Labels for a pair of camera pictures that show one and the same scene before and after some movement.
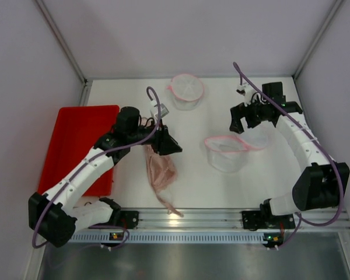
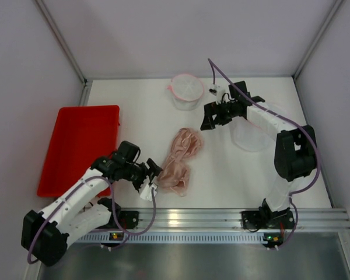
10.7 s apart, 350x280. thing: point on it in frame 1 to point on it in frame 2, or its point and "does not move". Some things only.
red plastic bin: x=77 y=130 does not move
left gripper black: x=161 y=140 to x=144 y=175
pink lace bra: x=162 y=173 to x=186 y=143
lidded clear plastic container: x=186 y=90 does not move
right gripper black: x=248 y=112 to x=219 y=111
